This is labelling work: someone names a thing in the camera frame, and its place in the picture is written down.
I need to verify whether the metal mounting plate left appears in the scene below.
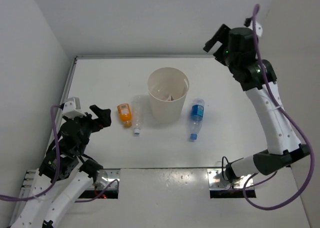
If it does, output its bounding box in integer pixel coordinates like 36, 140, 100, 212
94, 169, 121, 190

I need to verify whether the cream plastic bin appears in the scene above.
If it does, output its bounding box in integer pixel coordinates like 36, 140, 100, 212
147, 67, 190, 124

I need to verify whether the metal mounting plate right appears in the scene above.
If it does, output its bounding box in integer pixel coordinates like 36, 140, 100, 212
207, 168, 256, 190

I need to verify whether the black cable at base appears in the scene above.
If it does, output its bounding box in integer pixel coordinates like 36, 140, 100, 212
221, 156, 238, 186

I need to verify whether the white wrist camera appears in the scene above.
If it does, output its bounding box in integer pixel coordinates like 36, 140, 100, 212
62, 97, 83, 119
244, 17, 263, 38

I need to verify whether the small orange plastic bottle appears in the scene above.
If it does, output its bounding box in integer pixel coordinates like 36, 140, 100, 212
117, 103, 132, 128

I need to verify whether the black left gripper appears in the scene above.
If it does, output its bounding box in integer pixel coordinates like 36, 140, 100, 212
65, 104, 112, 154

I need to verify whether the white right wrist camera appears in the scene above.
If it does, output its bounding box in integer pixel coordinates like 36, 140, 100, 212
244, 17, 263, 38

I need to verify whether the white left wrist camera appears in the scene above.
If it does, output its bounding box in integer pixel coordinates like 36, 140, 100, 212
62, 97, 83, 119

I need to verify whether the blue label plastic bottle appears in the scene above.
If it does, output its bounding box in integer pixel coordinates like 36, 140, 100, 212
189, 98, 205, 141

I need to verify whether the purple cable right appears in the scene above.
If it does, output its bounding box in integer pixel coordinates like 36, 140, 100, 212
242, 4, 316, 210

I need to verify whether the clear plastic bottle white cap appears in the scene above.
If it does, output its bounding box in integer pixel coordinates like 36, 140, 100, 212
132, 96, 145, 136

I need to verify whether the metal mounting plate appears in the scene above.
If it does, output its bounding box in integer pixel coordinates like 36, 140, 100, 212
207, 168, 256, 190
94, 169, 121, 190

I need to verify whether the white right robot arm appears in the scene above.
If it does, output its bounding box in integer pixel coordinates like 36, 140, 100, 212
204, 24, 310, 182

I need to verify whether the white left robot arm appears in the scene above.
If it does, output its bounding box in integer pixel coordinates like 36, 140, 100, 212
11, 104, 112, 227

